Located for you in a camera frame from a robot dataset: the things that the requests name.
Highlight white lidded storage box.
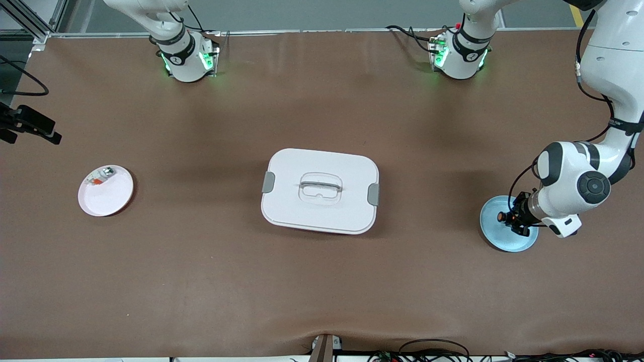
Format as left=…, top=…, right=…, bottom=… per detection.
left=261, top=148, right=380, bottom=235

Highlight light blue round plate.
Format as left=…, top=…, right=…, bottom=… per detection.
left=479, top=195, right=539, bottom=253

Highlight small silver orange object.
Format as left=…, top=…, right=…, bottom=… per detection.
left=85, top=167, right=117, bottom=186

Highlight pink round plate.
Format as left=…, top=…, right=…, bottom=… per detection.
left=78, top=165, right=135, bottom=217

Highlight brown table mat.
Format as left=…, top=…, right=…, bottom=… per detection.
left=0, top=30, right=644, bottom=358

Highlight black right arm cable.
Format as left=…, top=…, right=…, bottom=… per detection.
left=0, top=54, right=50, bottom=97

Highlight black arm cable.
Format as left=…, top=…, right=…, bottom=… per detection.
left=507, top=9, right=617, bottom=214
left=0, top=54, right=50, bottom=97

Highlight aluminium frame profiles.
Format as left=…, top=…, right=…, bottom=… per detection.
left=0, top=0, right=69, bottom=45

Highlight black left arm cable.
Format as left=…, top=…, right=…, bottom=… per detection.
left=507, top=9, right=617, bottom=214

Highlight black looped cable bundle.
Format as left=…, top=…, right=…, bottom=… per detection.
left=367, top=339, right=471, bottom=362

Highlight black right base cable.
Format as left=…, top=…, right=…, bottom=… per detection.
left=187, top=4, right=222, bottom=51

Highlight black left base cables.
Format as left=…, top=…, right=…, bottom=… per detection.
left=385, top=24, right=443, bottom=53

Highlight brown camera post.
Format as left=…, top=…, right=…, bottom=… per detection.
left=308, top=334, right=344, bottom=362

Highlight silver table edge rail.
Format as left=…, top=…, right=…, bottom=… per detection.
left=30, top=28, right=579, bottom=38

